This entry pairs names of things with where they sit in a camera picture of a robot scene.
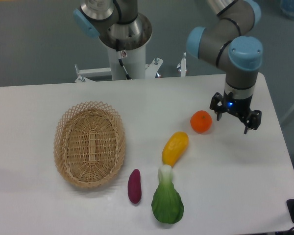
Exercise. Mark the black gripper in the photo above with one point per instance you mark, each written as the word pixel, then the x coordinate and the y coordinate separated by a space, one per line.
pixel 239 108

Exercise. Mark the orange fruit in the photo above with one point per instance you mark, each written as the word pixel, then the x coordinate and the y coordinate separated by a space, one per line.
pixel 201 121

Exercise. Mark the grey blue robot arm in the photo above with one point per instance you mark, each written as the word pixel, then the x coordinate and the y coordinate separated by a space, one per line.
pixel 225 46

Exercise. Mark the yellow toy fruit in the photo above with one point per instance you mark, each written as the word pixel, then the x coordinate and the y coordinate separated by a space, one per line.
pixel 174 148

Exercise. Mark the green bok choy toy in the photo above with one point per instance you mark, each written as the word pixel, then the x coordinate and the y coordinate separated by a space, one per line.
pixel 167 205

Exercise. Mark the purple sweet potato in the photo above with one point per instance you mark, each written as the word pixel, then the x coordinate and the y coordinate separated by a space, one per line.
pixel 134 187

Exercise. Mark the woven wicker basket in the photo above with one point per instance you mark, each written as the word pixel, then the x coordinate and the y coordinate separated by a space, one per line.
pixel 89 144

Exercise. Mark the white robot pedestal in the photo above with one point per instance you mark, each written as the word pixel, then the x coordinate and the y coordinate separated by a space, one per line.
pixel 126 49

